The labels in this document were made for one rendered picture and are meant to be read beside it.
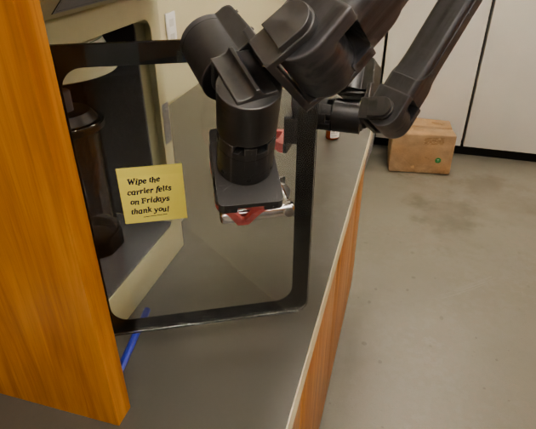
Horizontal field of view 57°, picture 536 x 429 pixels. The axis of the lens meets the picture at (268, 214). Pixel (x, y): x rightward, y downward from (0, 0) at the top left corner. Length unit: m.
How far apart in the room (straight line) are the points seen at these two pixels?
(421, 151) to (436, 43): 2.59
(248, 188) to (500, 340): 1.90
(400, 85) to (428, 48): 0.07
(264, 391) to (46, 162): 0.42
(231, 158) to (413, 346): 1.76
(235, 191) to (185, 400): 0.34
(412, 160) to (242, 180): 3.00
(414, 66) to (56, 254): 0.59
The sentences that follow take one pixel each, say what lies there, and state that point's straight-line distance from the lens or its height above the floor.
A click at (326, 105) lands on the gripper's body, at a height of 1.23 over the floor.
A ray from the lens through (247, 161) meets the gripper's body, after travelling 0.46.
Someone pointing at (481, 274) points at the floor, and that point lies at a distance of 2.64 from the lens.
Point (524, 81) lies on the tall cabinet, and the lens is 3.71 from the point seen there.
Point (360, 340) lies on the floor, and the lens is 2.13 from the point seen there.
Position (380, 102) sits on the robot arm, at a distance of 0.81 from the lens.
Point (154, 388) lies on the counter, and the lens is 0.74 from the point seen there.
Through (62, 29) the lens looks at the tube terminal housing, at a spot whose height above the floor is 1.39.
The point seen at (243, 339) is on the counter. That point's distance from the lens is 0.79.
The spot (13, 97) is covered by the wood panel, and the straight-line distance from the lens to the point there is 0.48.
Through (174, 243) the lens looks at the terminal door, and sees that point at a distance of 0.65.
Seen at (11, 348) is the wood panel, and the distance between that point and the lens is 0.71.
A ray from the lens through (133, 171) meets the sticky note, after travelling 0.60.
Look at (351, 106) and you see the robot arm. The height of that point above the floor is 1.23.
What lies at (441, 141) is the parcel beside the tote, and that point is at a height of 0.24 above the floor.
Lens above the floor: 1.50
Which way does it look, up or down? 31 degrees down
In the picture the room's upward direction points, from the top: straight up
